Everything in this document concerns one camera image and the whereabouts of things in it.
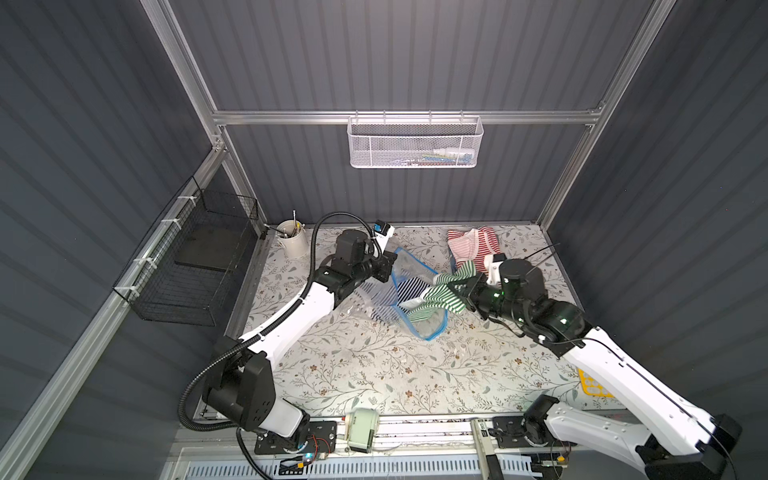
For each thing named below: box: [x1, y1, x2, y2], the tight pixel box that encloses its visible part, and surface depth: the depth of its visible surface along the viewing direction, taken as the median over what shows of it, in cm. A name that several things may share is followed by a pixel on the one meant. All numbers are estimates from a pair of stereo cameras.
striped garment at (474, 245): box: [448, 227, 501, 275], surface depth 110 cm
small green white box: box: [346, 407, 380, 454], surface depth 72 cm
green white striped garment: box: [408, 260, 477, 321], surface depth 68 cm
